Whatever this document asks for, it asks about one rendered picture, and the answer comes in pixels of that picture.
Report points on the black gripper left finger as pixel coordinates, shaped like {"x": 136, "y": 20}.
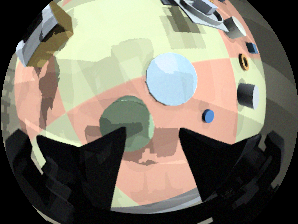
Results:
{"x": 96, "y": 164}

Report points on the light blue round disc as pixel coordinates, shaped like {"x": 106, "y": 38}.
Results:
{"x": 171, "y": 78}

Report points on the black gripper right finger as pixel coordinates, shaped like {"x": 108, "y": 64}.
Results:
{"x": 211, "y": 161}

